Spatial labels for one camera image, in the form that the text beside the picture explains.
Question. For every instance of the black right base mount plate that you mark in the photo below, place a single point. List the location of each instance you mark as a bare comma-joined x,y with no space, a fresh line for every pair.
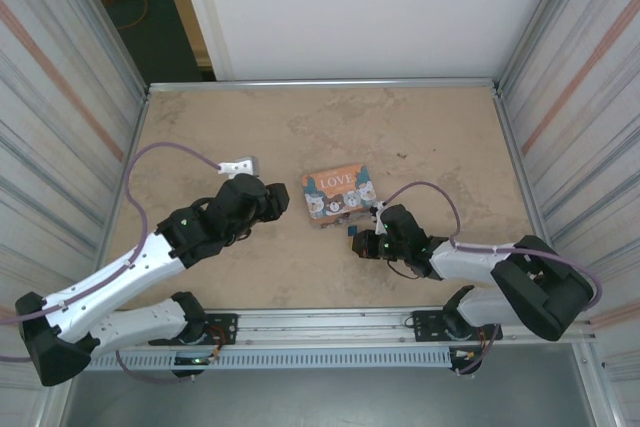
425,327

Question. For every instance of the aluminium table edge bar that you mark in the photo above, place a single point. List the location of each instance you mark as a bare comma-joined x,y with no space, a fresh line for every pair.
320,86

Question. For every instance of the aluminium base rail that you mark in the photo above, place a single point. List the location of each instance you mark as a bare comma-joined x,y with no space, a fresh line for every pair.
325,324

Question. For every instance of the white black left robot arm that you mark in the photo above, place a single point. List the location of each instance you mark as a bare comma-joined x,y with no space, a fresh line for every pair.
125,272

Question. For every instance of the orange bear print LOVE box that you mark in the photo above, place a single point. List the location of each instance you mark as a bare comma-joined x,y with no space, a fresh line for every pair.
337,194

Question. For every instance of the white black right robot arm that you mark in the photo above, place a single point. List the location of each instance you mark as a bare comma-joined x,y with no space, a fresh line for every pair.
460,259

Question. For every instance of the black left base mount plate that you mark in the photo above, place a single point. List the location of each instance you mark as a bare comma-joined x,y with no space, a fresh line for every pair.
222,329

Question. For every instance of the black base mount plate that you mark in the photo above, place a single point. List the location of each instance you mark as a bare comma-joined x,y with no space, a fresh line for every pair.
425,327
222,329

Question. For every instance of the wooden door frame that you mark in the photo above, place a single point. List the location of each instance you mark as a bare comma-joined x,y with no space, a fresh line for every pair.
190,12

